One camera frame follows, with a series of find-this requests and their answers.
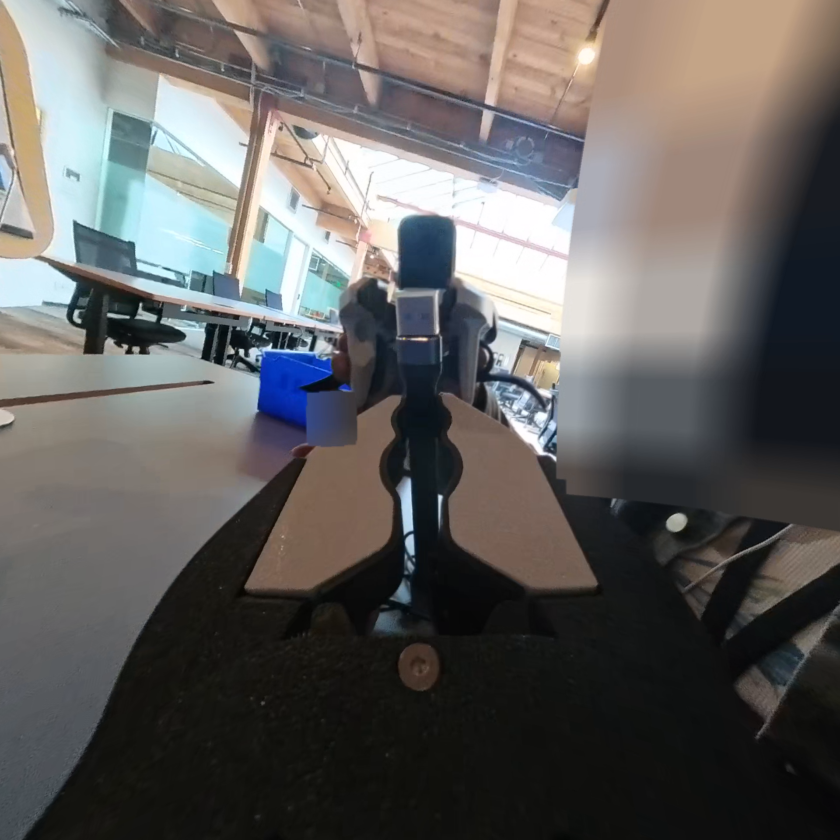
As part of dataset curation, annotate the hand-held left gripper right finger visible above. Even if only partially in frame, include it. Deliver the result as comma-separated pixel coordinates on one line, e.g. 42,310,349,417
434,392,599,599

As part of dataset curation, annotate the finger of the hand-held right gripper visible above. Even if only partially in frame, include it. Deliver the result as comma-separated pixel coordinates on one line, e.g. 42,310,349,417
339,279,401,395
444,283,500,401

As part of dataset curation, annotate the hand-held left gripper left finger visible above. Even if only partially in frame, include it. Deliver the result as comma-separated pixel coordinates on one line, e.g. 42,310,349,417
245,394,414,605

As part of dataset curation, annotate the grey slim usb hub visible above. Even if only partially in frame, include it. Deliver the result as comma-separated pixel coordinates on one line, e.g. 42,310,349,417
397,335,443,368

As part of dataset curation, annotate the black usb hub cable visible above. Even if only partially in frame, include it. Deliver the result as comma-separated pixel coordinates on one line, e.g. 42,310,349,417
394,361,447,618

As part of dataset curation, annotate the blue plastic bin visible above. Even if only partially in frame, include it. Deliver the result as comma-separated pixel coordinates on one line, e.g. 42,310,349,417
256,348,336,427

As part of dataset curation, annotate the black office chair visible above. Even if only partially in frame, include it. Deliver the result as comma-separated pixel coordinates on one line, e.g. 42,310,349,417
66,221,187,355
197,269,270,371

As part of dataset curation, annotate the wooden support column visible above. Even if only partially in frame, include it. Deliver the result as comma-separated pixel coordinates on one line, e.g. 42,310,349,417
226,92,279,283

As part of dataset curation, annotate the wooden office desk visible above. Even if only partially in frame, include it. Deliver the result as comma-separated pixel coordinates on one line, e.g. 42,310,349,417
40,256,342,368

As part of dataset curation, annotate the dark patterned cloth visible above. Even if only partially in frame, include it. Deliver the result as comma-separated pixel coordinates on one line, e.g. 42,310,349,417
611,499,840,788

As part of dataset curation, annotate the instruction sheet on stand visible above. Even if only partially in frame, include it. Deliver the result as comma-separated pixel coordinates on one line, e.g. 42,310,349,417
0,40,56,259

